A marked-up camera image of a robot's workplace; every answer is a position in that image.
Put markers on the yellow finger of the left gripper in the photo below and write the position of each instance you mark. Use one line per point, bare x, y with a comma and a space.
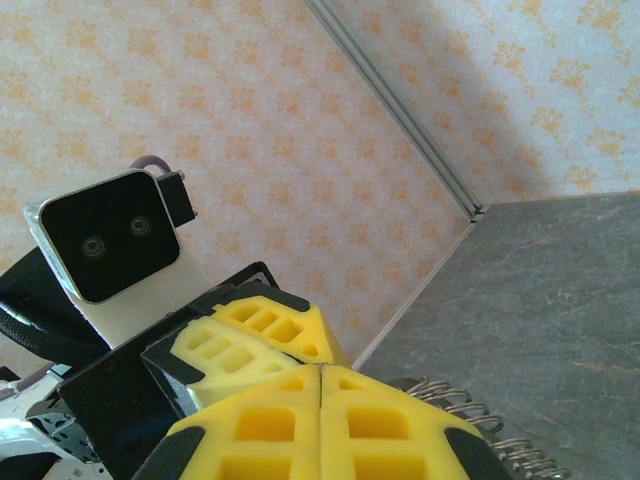
210, 365
300, 330

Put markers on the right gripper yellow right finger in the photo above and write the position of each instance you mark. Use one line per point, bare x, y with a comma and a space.
335, 450

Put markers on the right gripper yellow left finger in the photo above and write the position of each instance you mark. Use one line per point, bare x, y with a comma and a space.
300, 450

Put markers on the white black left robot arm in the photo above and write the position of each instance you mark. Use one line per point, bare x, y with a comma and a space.
20, 435

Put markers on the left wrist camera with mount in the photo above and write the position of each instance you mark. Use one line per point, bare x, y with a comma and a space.
110, 240

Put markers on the aluminium corner post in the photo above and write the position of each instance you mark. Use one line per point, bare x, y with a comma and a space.
401, 110

